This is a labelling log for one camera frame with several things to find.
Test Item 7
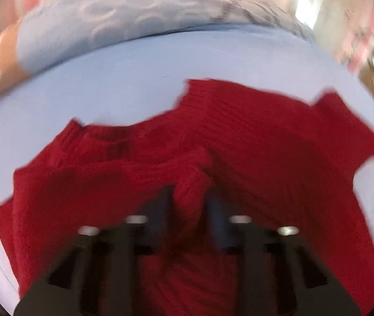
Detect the red knit sweater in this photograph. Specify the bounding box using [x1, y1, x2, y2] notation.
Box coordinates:
[0, 80, 374, 315]

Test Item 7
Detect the light blue quilted bedspread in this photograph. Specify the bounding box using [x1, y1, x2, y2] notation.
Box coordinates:
[0, 25, 374, 314]

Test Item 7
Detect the blue and brown patterned duvet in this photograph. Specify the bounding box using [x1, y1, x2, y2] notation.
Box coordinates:
[0, 0, 316, 109]

